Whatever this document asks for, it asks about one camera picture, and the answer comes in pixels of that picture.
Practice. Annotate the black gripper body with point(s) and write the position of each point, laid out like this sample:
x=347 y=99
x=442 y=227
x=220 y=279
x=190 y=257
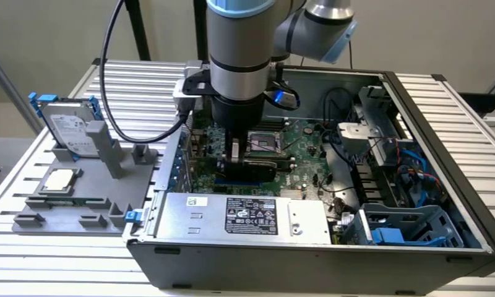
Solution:
x=238 y=114

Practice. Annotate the black graphics card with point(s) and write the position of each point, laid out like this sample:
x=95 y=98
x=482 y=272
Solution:
x=251 y=171

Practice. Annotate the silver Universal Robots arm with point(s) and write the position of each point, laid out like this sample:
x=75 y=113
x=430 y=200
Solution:
x=236 y=46

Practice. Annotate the CPU socket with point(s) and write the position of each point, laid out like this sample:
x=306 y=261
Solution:
x=266 y=140

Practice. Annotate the black RAM slot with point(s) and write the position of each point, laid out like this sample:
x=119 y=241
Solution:
x=274 y=123

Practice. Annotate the blue expansion slot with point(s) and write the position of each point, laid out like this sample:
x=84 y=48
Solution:
x=231 y=182

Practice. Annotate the green motherboard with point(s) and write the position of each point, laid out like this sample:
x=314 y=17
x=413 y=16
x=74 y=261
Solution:
x=301 y=154

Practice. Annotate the silver chipset heatsink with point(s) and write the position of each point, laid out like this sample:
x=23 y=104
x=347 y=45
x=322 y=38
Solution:
x=291 y=194

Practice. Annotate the silver power supply unit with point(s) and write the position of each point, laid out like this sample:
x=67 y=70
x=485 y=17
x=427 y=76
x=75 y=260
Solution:
x=243 y=218

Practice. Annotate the silver metal cover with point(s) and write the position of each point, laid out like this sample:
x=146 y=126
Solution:
x=353 y=136

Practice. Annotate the black stand leg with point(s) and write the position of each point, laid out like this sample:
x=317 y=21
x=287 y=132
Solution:
x=139 y=28
x=200 y=29

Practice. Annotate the blue case latch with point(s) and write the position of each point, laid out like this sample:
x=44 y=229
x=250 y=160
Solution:
x=132 y=216

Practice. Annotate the metal drive cage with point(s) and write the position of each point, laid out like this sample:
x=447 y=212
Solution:
x=379 y=123

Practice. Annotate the grey parts rack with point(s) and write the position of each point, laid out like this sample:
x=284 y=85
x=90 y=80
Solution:
x=91 y=198

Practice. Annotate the black open PC case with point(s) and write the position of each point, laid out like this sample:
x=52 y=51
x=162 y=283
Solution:
x=314 y=263

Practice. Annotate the hard disk with blue carrier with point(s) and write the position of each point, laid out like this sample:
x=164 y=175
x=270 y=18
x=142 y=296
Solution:
x=68 y=127

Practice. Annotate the silver CPU chip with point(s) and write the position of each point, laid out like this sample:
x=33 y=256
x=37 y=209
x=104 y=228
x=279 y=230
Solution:
x=59 y=181

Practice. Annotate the green RAM stick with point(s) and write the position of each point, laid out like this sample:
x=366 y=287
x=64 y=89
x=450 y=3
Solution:
x=64 y=203

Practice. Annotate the grey disk bay cage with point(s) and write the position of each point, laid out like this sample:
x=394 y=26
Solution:
x=401 y=226

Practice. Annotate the wrist camera with black bracket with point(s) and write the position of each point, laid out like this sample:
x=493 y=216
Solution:
x=191 y=83

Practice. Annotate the grey aluminium post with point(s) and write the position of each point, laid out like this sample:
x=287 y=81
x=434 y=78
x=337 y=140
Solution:
x=5 y=83

